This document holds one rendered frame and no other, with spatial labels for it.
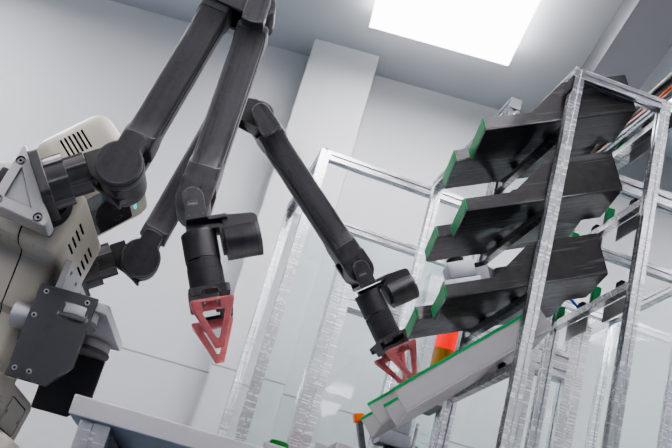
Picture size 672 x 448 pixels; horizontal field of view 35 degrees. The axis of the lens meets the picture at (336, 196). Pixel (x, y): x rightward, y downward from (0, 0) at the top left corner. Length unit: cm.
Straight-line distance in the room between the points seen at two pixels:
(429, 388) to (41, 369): 62
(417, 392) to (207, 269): 38
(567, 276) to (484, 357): 20
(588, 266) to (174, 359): 287
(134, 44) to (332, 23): 94
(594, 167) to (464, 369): 44
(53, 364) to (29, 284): 17
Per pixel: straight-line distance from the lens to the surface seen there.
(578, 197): 190
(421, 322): 193
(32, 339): 182
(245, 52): 187
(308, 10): 471
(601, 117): 198
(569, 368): 356
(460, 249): 205
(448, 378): 173
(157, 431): 159
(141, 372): 448
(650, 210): 192
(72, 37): 511
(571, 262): 184
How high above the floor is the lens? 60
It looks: 23 degrees up
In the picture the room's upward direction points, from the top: 16 degrees clockwise
